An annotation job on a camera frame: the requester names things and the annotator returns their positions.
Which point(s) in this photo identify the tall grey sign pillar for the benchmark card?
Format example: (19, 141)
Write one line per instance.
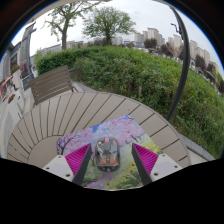
(26, 53)

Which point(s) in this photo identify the brown slatted outdoor chair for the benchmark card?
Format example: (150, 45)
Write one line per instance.
(50, 85)

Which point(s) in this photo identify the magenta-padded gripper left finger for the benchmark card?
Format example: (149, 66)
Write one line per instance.
(77, 159)

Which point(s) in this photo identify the dense-crowned green tree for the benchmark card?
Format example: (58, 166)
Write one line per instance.
(108, 21)

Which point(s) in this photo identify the flower landscape print mouse pad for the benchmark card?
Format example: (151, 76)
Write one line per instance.
(126, 130)

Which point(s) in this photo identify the dark curved parasol pole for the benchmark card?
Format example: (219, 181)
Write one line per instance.
(184, 66)

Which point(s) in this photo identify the group of beige apartment buildings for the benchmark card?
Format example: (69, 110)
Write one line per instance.
(151, 35)

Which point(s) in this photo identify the white square planter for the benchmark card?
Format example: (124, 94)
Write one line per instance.
(14, 105)

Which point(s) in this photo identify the grey computer mouse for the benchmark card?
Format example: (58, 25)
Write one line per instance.
(107, 154)

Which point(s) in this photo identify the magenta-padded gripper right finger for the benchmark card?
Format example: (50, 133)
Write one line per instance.
(146, 159)

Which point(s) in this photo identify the thin-crowned tree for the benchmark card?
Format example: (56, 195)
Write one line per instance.
(64, 33)

